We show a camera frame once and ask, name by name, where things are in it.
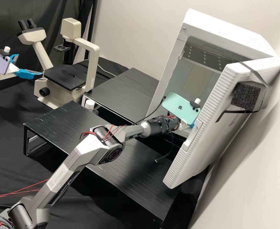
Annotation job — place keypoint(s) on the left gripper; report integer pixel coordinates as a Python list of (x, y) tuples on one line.
[(10, 71)]

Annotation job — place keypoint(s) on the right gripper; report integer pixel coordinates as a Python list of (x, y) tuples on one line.
[(185, 125)]

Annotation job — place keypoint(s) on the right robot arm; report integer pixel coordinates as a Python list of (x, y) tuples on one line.
[(87, 152)]

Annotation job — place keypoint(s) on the cream microscope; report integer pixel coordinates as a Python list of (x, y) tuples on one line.
[(58, 78)]

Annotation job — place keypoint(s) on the incubator door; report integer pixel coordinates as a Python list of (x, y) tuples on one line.
[(216, 124)]

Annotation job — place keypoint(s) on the black platform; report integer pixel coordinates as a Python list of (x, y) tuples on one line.
[(125, 93), (70, 119)]

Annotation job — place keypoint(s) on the white-capped bottle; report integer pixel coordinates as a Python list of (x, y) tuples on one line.
[(90, 104)]

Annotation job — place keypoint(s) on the white incubator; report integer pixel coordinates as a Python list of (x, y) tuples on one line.
[(206, 31)]

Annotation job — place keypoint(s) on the right wrist camera phone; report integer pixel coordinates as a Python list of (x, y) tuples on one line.
[(180, 107)]

